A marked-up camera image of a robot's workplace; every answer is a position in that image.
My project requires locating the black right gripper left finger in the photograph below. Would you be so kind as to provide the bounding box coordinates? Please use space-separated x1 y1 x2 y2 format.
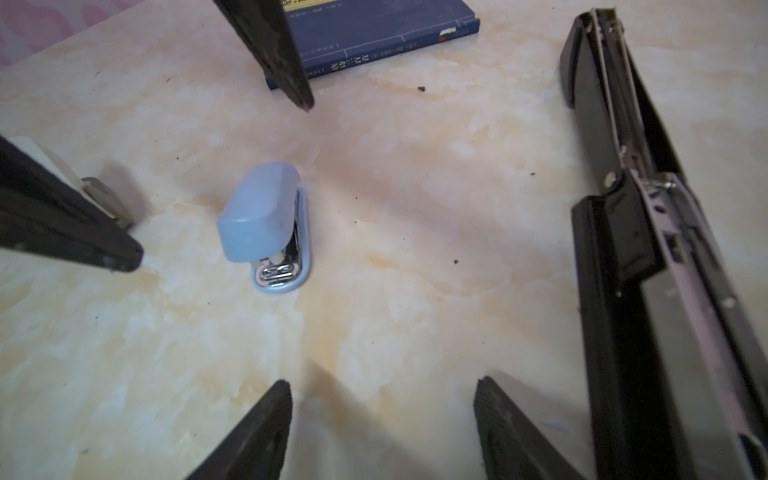
187 380 293 480

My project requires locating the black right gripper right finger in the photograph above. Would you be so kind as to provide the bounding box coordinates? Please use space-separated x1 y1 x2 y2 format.
473 376 582 480

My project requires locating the blue book yellow label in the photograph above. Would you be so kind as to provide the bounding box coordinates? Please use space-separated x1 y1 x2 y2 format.
282 0 481 79

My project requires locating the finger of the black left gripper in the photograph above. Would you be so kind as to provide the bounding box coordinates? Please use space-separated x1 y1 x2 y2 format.
214 0 315 111
1 137 144 272

